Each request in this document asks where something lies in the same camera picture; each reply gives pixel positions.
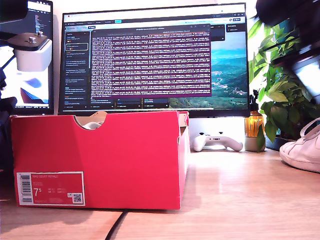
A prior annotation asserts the green leafy houseplant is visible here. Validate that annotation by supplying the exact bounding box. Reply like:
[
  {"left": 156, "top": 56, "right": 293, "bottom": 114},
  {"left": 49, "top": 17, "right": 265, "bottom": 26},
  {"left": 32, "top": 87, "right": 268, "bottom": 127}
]
[{"left": 247, "top": 17, "right": 320, "bottom": 152}]

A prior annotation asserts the large wide computer monitor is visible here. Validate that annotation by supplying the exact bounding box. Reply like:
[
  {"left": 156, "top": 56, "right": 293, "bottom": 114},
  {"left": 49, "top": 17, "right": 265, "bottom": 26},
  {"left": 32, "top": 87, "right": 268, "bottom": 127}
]
[{"left": 57, "top": 2, "right": 251, "bottom": 118}]

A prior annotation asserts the amber pump bottle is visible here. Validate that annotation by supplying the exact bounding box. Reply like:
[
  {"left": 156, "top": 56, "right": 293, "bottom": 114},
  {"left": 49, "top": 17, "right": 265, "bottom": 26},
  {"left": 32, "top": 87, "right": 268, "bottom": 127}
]
[{"left": 244, "top": 89, "right": 265, "bottom": 138}]

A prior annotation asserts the red cardboard shoebox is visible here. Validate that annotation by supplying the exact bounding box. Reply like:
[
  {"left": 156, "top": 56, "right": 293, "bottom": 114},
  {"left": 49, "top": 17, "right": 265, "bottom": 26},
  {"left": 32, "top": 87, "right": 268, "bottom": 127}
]
[{"left": 9, "top": 110, "right": 191, "bottom": 210}]

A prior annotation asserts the dark navy planter box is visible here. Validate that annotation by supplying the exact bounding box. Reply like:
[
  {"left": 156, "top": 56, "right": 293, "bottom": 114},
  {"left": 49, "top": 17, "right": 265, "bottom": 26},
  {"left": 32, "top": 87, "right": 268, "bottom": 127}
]
[{"left": 265, "top": 136, "right": 292, "bottom": 152}]

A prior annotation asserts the black table cable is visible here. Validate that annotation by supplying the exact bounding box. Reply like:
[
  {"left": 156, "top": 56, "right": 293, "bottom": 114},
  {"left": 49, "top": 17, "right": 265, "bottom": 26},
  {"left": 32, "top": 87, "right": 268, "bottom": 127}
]
[{"left": 104, "top": 211, "right": 127, "bottom": 240}]

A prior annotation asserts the white game controller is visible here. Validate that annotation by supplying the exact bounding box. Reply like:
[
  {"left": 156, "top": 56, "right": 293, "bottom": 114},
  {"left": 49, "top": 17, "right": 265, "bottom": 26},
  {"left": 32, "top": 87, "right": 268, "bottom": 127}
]
[{"left": 192, "top": 131, "right": 244, "bottom": 153}]

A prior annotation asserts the thin black camera cable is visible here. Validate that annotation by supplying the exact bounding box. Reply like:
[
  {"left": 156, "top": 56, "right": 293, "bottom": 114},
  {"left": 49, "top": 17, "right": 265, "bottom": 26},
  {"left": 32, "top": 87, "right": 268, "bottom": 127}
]
[{"left": 0, "top": 54, "right": 17, "bottom": 70}]

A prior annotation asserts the small dark computer monitor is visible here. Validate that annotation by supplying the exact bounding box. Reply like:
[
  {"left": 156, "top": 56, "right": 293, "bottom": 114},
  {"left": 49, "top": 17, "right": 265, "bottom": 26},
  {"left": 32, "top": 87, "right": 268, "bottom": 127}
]
[{"left": 0, "top": 0, "right": 55, "bottom": 116}]

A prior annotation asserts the white leather sneaker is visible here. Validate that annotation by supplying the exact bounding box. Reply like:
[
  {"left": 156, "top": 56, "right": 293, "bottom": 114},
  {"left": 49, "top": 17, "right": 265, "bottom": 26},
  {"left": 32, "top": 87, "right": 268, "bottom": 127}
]
[
  {"left": 81, "top": 121, "right": 105, "bottom": 131},
  {"left": 279, "top": 118, "right": 320, "bottom": 174}
]

